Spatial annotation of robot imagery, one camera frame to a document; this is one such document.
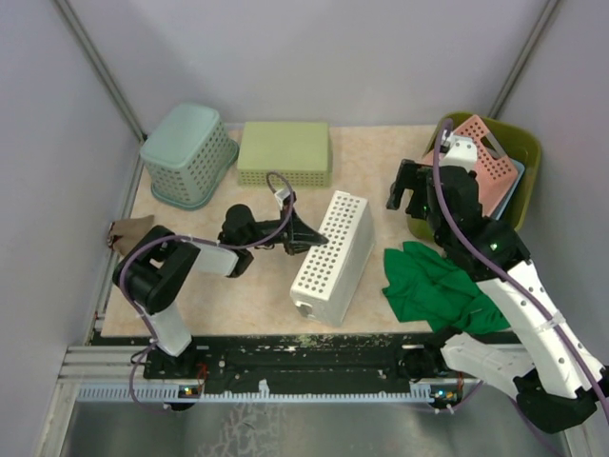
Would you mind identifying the white slotted cable duct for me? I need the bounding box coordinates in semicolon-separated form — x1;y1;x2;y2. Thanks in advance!
75;380;470;405

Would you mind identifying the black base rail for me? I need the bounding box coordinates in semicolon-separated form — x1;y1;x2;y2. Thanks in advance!
91;333;471;395

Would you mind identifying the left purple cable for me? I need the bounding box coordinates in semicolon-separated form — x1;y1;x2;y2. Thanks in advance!
117;170;292;414

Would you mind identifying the brown cloth pouch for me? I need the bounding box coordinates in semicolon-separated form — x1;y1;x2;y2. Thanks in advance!
107;215;154;256

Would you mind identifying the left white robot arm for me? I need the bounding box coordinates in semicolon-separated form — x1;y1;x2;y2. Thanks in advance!
112;189;328;378

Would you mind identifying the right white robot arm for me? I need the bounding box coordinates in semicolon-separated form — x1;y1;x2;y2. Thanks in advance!
386;135;608;433

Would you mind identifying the left aluminium frame post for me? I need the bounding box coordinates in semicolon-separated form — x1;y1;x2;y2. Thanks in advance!
50;0;147;144

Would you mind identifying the right aluminium frame post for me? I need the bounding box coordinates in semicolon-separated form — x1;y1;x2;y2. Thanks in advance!
487;0;563;119

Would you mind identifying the light blue perforated basket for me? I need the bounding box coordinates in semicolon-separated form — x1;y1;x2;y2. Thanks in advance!
491;160;525;220

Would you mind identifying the green cloth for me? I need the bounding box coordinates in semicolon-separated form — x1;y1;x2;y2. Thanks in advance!
383;241;510;335

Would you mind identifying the pink perforated basket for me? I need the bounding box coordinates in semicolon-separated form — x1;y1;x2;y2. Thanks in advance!
439;115;519;216

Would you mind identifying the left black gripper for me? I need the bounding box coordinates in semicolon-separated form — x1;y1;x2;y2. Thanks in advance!
243;205;327;256

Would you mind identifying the teal perforated plastic basket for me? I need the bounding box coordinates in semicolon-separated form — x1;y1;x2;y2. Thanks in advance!
140;103;239;210

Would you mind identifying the aluminium frame post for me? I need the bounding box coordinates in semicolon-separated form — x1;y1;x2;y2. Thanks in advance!
50;0;147;144
487;0;563;119

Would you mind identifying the white perforated basket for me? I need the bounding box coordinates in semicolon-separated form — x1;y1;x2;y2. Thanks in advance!
290;190;375;328

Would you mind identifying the olive green large tub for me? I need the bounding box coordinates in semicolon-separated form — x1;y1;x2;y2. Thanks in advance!
406;110;543;242

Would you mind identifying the light green shallow basket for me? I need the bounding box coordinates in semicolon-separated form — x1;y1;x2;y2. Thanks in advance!
237;121;333;188

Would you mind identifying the aluminium extrusion rail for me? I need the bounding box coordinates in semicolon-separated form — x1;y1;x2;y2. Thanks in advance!
58;346;146;381

